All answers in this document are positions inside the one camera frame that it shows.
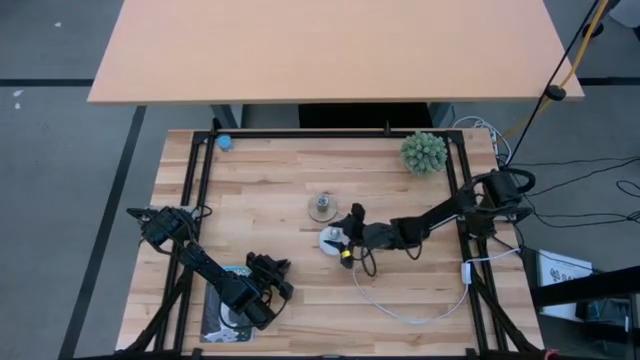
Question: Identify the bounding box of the white lamp power cable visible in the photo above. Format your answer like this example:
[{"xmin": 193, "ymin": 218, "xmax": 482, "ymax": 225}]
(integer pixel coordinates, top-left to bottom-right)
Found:
[{"xmin": 351, "ymin": 247, "xmax": 522, "ymax": 325}]

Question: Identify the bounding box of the white printed paper sign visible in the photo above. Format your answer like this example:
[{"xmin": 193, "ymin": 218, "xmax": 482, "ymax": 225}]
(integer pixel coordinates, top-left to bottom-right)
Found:
[{"xmin": 537, "ymin": 248, "xmax": 595, "ymax": 321}]

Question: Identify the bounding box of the black aluminium table frame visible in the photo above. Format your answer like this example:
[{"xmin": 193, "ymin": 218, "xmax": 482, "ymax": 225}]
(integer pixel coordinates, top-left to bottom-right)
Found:
[{"xmin": 115, "ymin": 118, "xmax": 549, "ymax": 360}]

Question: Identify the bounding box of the yellow cable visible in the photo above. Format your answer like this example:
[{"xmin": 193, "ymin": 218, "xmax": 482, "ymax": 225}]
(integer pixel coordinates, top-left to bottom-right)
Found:
[{"xmin": 499, "ymin": 0, "xmax": 612, "ymax": 142}]

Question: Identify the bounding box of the black shelf furniture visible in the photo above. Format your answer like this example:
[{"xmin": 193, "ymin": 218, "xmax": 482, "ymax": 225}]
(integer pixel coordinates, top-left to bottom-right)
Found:
[{"xmin": 529, "ymin": 264, "xmax": 640, "ymax": 346}]

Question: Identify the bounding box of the clear round lamp socket base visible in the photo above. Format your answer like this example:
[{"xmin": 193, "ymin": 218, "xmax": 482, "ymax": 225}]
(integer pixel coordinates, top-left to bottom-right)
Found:
[{"xmin": 306, "ymin": 192, "xmax": 339, "ymax": 224}]

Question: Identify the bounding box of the frosted white reflector lightbulb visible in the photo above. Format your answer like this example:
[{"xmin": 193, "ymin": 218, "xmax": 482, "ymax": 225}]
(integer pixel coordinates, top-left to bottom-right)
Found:
[{"xmin": 318, "ymin": 225, "xmax": 352, "ymax": 258}]

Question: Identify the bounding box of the long black overhead cable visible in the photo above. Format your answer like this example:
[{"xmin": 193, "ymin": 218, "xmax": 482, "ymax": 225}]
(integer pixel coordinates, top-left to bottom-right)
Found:
[{"xmin": 505, "ymin": 0, "xmax": 601, "ymax": 166}]

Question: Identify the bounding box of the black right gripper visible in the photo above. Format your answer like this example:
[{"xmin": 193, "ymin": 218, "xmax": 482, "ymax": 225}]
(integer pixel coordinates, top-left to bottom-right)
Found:
[{"xmin": 323, "ymin": 202, "xmax": 401, "ymax": 270}]

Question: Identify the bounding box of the Yellowstone waterfall picture book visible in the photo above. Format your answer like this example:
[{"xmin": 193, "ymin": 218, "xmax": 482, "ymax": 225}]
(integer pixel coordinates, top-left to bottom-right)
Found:
[{"xmin": 199, "ymin": 264, "xmax": 257, "ymax": 345}]

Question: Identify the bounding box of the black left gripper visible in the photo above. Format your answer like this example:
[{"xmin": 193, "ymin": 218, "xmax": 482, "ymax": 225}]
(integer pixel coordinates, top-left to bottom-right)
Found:
[{"xmin": 245, "ymin": 252, "xmax": 295, "ymax": 301}]

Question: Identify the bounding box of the white cable bundle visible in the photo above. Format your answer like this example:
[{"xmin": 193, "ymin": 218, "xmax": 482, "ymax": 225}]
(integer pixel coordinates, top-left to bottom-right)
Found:
[{"xmin": 452, "ymin": 115, "xmax": 514, "ymax": 157}]

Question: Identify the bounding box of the beige office desk top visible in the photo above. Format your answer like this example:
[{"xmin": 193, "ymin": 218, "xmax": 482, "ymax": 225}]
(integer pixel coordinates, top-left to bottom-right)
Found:
[{"xmin": 87, "ymin": 0, "xmax": 585, "ymax": 105}]

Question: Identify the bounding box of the black right gripper cable loop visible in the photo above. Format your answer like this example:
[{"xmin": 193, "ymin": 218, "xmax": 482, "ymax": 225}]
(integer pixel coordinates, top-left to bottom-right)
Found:
[{"xmin": 358, "ymin": 244, "xmax": 379, "ymax": 278}]

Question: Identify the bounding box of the green spiky succulent plant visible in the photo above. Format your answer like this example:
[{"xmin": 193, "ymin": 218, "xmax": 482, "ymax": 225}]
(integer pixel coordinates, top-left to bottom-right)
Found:
[{"xmin": 399, "ymin": 130, "xmax": 449, "ymax": 177}]

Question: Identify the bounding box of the grey desk leg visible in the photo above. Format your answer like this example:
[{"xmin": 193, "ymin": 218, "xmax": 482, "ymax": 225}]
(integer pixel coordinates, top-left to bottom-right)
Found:
[
  {"xmin": 427, "ymin": 102, "xmax": 455, "ymax": 129},
  {"xmin": 209, "ymin": 103, "xmax": 245, "ymax": 130}
]

